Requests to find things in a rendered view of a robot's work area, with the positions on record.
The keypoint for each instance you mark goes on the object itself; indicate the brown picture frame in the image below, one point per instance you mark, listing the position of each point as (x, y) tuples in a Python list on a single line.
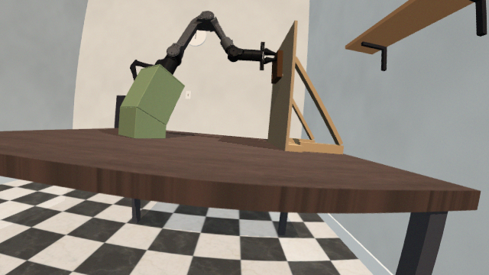
[(277, 67)]

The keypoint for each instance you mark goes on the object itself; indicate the wooden triangular support brace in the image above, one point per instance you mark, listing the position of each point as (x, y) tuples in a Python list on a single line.
[(300, 145)]

